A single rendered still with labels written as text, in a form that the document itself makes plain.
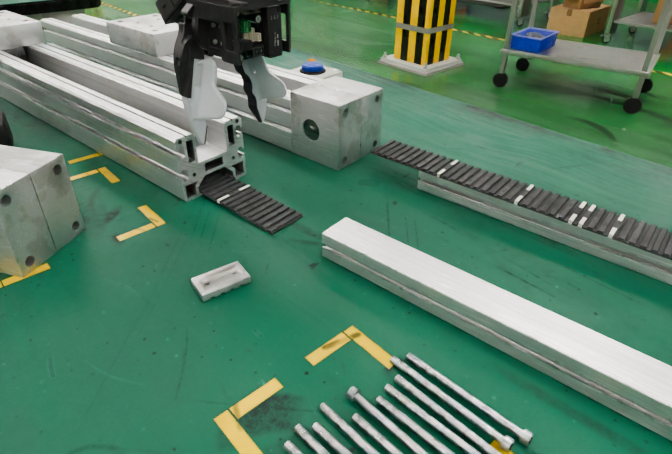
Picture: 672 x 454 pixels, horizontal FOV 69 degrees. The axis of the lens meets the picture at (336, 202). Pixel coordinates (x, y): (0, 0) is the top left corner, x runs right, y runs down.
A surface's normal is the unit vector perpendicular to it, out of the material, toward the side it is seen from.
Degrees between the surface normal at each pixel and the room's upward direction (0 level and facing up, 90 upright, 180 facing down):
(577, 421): 0
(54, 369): 0
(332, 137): 90
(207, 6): 90
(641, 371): 0
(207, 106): 73
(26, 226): 90
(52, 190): 90
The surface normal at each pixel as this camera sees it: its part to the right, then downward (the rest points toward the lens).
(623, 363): 0.01, -0.85
